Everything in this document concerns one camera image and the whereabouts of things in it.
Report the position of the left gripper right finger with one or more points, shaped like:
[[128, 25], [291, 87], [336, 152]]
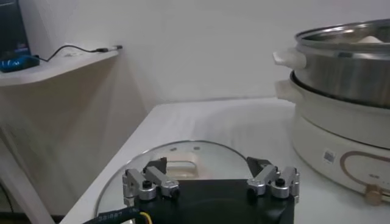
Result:
[[268, 178]]

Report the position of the blue computer mouse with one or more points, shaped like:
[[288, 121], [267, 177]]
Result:
[[18, 64]]

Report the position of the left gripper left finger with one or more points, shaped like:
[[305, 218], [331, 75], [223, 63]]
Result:
[[158, 179]]

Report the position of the dark monitor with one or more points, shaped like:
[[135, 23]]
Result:
[[12, 30]]

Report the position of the round glass pot lid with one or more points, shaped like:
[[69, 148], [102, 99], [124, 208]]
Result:
[[182, 170]]

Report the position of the stainless steel steamer basket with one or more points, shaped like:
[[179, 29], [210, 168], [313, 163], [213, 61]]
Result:
[[350, 76]]

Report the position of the white electric cooker base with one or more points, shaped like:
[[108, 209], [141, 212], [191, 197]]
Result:
[[335, 128]]

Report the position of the white side desk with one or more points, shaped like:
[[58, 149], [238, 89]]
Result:
[[61, 64]]

